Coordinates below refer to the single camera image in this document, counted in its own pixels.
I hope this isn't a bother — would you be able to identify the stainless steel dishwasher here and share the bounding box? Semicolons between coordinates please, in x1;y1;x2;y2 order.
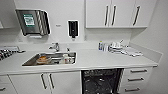
80;68;125;94

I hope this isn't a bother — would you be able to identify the white cup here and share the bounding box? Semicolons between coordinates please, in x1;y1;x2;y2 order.
62;54;73;65

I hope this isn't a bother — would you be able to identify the small white bottle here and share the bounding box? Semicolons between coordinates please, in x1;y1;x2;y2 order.
102;42;109;52

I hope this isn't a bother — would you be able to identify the black soap dispenser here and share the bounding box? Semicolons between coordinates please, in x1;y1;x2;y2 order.
67;19;80;40

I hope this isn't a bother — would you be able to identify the chrome faucet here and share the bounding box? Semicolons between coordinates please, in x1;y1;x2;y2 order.
48;41;61;53

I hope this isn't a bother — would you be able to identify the stack of white plates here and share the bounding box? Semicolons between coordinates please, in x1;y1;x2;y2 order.
108;40;124;53

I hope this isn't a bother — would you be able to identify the bowl with orange food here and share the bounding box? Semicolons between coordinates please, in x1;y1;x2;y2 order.
36;55;52;64

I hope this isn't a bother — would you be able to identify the white cloth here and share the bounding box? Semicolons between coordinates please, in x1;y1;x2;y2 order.
121;47;144;58

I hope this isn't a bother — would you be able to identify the stainless steel sink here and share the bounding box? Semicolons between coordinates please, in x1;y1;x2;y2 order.
21;51;78;67

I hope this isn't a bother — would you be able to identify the steel paper towel dispenser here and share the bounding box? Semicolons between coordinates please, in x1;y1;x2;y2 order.
14;8;52;38

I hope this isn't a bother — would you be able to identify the white narrow drawer cabinet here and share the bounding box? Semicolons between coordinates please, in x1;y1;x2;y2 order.
119;66;155;94

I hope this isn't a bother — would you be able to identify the small wall label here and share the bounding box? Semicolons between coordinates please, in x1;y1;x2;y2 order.
55;23;62;28

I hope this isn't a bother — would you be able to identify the white three-door wall cabinet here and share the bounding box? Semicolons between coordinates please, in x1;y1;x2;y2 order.
84;0;158;30

